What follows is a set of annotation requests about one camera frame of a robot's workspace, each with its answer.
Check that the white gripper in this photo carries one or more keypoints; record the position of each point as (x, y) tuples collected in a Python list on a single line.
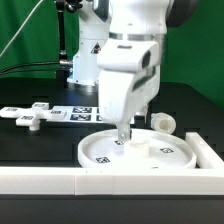
[(128, 80)]

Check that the white round table top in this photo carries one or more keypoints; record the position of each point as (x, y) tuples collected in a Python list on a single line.
[(146, 150)]

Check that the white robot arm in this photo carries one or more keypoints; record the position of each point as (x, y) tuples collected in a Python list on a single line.
[(129, 20)]

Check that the white marker sheet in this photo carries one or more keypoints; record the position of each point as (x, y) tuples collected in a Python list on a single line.
[(78, 114)]

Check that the white cross-shaped table base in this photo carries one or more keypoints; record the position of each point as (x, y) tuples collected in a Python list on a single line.
[(31, 117)]

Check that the white L-shaped border fence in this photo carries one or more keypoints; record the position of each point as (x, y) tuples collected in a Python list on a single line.
[(207, 178)]

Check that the grey diagonal rod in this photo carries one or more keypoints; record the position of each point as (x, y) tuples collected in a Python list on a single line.
[(34, 9)]

